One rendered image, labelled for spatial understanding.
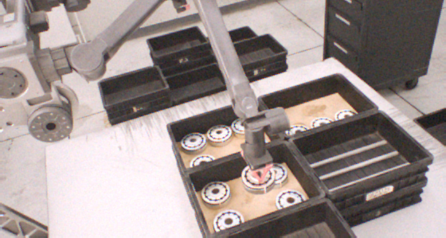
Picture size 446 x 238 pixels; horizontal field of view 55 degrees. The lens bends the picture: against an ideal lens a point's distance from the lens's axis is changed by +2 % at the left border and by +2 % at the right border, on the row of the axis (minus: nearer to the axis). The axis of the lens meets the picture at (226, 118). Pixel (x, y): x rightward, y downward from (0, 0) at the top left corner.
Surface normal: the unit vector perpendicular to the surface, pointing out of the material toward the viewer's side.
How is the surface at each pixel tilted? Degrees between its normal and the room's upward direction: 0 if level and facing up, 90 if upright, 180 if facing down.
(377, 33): 90
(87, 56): 43
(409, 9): 90
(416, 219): 0
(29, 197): 0
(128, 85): 90
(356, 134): 90
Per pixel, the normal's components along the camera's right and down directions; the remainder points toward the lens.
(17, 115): 0.36, 0.55
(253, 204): -0.11, -0.77
